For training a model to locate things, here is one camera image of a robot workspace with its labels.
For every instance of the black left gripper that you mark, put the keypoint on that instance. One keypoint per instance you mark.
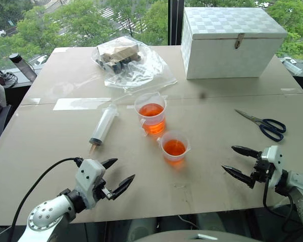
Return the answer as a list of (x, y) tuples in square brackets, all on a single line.
[(104, 190)]

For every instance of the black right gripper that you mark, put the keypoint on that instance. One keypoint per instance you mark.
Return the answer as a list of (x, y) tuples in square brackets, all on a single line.
[(262, 170)]

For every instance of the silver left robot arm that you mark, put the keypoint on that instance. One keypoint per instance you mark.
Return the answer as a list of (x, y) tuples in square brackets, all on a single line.
[(46, 211)]

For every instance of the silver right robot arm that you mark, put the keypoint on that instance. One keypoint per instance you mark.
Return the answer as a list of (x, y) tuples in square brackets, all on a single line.
[(301, 191)]

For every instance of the large clear plastic syringe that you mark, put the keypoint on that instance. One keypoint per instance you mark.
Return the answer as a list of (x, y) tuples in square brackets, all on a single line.
[(103, 124)]

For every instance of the small clear measuring cup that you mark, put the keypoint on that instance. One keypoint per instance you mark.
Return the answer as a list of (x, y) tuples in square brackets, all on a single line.
[(174, 151)]

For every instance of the large clear measuring cup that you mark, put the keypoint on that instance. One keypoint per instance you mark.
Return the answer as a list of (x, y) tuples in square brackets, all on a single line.
[(151, 118)]

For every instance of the packaged clear syringe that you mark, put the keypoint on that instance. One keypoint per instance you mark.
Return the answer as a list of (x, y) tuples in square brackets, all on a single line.
[(294, 66)]

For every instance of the dark water bottle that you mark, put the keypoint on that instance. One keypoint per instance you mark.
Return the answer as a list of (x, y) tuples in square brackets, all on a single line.
[(24, 66)]

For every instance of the grey rounded housing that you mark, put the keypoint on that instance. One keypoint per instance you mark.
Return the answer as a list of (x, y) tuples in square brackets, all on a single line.
[(197, 237)]

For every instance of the clear plastic bag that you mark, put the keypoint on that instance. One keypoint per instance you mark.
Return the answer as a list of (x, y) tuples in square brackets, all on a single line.
[(146, 73)]

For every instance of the white checkered lidded box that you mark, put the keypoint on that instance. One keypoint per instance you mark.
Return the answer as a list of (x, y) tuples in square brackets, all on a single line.
[(227, 58)]

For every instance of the black parts in bag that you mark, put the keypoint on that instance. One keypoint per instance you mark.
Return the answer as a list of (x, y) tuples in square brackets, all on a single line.
[(117, 67)]

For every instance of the brown cardboard box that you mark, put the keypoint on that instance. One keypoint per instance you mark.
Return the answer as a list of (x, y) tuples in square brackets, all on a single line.
[(118, 53)]

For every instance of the metal box latch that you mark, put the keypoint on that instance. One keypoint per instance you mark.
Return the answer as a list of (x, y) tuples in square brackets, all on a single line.
[(238, 40)]

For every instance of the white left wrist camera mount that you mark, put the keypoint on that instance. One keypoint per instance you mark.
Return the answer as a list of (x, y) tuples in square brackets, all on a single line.
[(87, 176)]

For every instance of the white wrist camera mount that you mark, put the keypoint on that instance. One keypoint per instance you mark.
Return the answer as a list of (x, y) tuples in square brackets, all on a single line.
[(87, 176), (274, 157)]

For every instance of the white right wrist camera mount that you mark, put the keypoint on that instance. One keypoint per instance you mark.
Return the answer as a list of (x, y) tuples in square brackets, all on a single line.
[(274, 157)]

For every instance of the black window frame post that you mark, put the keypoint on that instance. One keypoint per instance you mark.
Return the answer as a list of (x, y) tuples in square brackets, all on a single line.
[(175, 22)]

